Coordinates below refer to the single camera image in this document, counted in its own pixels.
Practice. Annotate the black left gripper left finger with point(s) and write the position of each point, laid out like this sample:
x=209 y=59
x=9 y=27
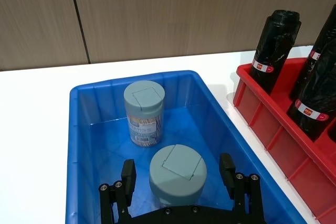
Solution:
x=128 y=179

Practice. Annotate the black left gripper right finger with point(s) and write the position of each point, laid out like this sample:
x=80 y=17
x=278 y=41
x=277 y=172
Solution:
x=228 y=174

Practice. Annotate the blue plastic bin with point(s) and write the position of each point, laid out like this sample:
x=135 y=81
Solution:
x=105 y=140

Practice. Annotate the toothpick jar with grey-blue lid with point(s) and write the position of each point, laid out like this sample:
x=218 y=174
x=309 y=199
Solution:
x=144 y=98
x=176 y=179

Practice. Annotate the red plastic bin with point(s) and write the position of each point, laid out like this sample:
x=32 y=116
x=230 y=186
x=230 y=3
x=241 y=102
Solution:
x=288 y=150

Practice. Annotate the black garbage bag roll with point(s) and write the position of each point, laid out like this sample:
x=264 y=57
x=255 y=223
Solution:
x=275 y=48
x=325 y=32
x=315 y=95

